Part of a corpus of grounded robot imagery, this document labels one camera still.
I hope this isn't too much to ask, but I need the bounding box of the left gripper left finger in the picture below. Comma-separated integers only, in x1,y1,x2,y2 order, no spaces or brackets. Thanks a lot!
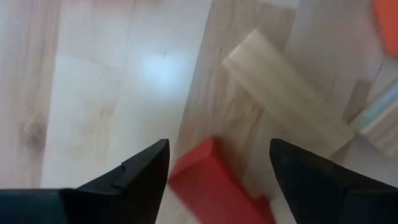
58,138,171,224

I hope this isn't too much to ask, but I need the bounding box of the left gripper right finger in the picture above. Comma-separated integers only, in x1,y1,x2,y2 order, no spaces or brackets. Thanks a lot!
269,138,398,224

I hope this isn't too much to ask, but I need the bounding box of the red rectangular block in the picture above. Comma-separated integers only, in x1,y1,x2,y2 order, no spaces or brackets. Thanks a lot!
167,136,277,224

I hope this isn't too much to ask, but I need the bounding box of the wooden block Muffin Socks print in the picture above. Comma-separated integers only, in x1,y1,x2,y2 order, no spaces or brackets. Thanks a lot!
350,79,398,160

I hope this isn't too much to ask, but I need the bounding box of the plain wooden block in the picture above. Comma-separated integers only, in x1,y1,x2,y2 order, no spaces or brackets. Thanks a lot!
221,28,356,158

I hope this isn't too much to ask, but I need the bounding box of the orange square building brick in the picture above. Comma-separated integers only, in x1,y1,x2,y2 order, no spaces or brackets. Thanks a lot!
372,0,398,59

